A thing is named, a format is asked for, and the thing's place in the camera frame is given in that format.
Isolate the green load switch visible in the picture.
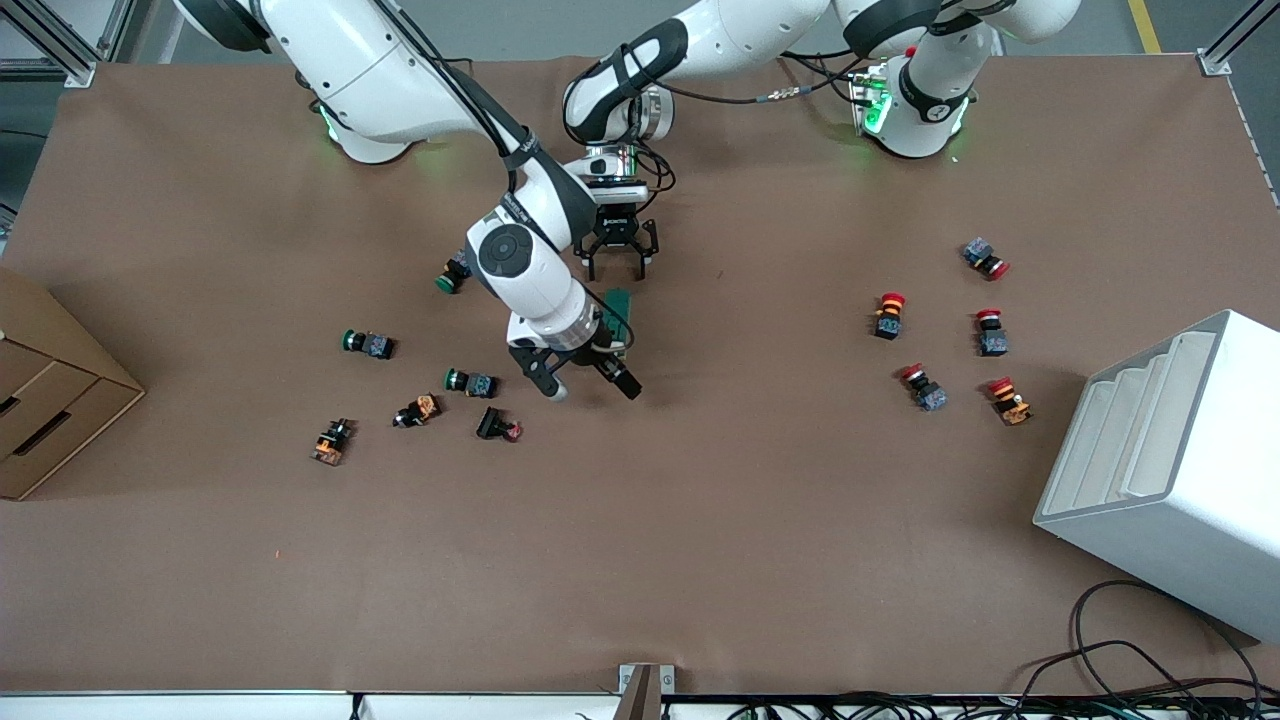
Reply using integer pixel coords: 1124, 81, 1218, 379
600, 288, 638, 358

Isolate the orange black push button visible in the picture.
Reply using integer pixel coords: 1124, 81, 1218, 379
392, 393, 443, 430

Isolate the brown table cover sheet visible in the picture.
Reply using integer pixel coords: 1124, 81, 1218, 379
0, 55, 1280, 697

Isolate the brown cardboard box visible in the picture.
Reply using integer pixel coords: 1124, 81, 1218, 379
0, 265, 147, 502

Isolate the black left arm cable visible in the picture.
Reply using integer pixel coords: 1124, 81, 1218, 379
665, 55, 871, 107

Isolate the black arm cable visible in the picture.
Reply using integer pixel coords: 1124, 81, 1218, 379
665, 55, 871, 107
385, 0, 546, 191

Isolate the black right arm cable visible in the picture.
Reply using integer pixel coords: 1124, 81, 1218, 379
385, 0, 546, 191

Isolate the black selector switch orange block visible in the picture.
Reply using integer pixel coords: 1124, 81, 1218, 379
311, 418, 356, 467

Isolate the metal table edge bracket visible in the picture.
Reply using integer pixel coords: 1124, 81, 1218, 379
618, 663, 677, 720

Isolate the black cable bundle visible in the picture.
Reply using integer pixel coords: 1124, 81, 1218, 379
700, 688, 1280, 720

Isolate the white table edge rail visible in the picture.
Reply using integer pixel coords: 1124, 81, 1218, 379
0, 690, 623, 720

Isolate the black looped floor cable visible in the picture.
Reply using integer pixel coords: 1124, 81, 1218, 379
1015, 578, 1266, 701

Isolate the aluminium frame profile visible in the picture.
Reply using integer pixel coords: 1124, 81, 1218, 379
1198, 0, 1280, 77
0, 0, 136, 89

